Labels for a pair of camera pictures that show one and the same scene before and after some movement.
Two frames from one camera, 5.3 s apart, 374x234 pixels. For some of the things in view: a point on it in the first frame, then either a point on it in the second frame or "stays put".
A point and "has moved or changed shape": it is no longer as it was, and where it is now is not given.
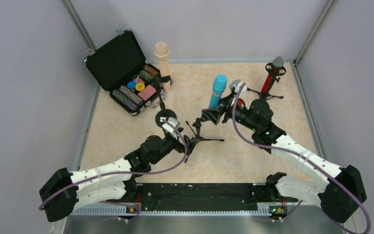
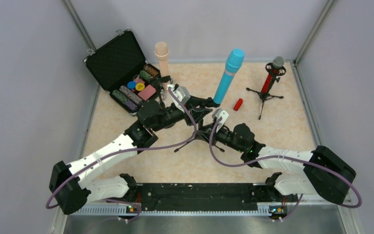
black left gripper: (183, 144) → (191, 109)
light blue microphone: (220, 84) has moved or changed shape
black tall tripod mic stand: (191, 142) has moved or changed shape
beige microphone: (161, 51) stays put
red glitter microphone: (278, 62) stays put
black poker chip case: (121, 68) stays put
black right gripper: (222, 109) → (213, 129)
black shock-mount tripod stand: (275, 73) stays put
